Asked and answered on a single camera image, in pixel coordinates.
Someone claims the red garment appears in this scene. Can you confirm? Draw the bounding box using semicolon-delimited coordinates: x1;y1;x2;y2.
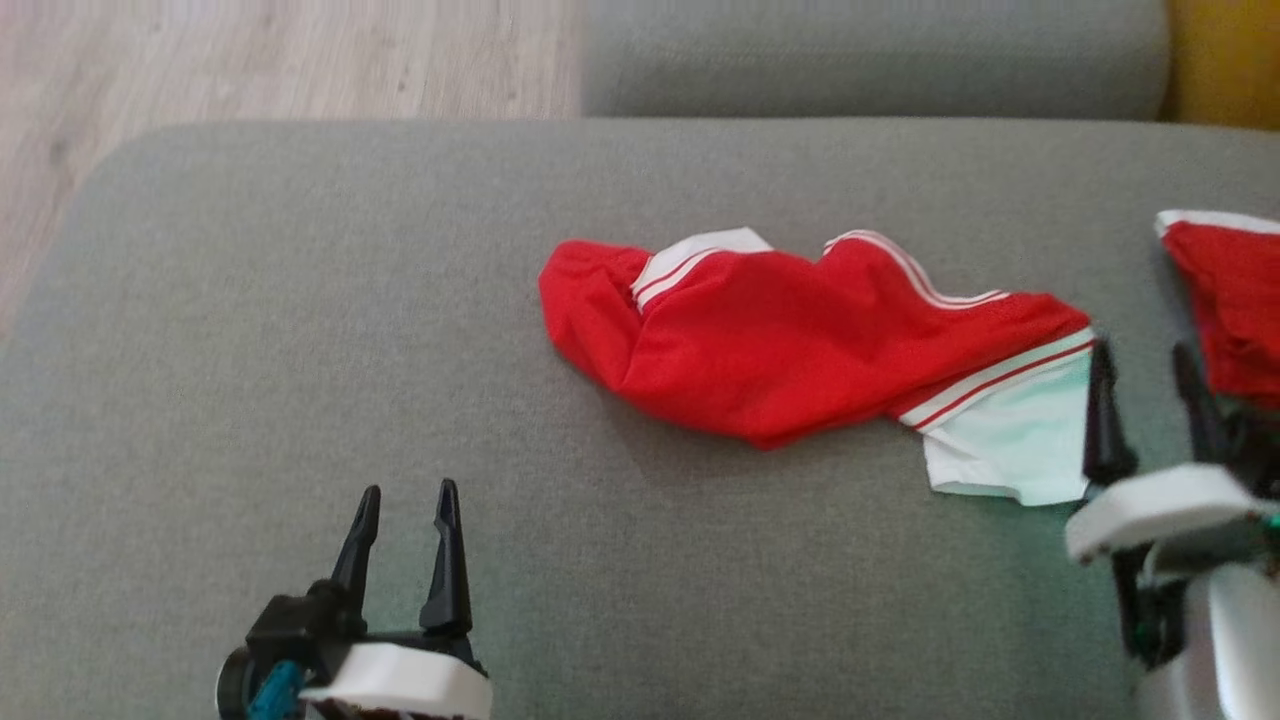
1155;209;1280;413

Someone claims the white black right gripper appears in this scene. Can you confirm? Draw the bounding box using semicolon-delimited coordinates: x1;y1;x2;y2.
1065;338;1280;667

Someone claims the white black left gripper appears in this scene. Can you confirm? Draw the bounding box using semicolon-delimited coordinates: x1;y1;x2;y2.
300;478;494;720

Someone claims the teal black camera cable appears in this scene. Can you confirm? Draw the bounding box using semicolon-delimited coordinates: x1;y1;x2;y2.
245;658;307;720

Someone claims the long grey sofa seat cushion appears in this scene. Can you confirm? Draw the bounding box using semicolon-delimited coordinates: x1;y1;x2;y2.
580;0;1173;123

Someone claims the red white sports shirt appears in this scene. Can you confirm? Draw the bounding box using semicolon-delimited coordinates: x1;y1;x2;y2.
538;226;1099;508

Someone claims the large grey sofa seat cushion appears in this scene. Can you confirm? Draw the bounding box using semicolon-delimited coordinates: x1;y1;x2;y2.
0;118;1280;720

